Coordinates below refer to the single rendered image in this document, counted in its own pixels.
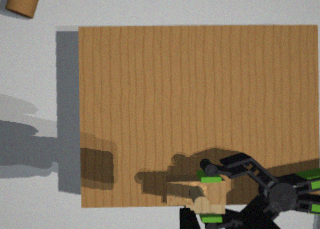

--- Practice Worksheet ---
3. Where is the small light wooden block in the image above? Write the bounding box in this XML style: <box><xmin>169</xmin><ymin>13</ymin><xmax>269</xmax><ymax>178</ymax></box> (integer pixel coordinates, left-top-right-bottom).
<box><xmin>166</xmin><ymin>174</ymin><xmax>226</xmax><ymax>206</ymax></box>

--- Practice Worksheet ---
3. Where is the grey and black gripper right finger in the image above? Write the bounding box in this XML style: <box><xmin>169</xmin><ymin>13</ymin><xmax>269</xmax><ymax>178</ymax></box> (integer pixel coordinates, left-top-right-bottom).
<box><xmin>243</xmin><ymin>206</ymin><xmax>281</xmax><ymax>229</ymax></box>

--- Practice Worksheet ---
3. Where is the mallet with black head and wooden handle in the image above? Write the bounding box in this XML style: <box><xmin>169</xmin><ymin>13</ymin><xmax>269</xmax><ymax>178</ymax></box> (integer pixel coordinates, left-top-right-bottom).
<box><xmin>5</xmin><ymin>0</ymin><xmax>39</xmax><ymax>19</ymax></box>

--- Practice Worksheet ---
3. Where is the light wooden board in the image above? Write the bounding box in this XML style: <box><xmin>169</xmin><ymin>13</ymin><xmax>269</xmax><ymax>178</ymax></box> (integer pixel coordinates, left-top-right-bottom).
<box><xmin>78</xmin><ymin>25</ymin><xmax>320</xmax><ymax>208</ymax></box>

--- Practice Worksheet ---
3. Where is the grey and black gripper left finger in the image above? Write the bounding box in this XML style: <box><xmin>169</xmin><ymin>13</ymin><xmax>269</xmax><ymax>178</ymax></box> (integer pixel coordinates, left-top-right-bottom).
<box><xmin>179</xmin><ymin>208</ymin><xmax>201</xmax><ymax>229</ymax></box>

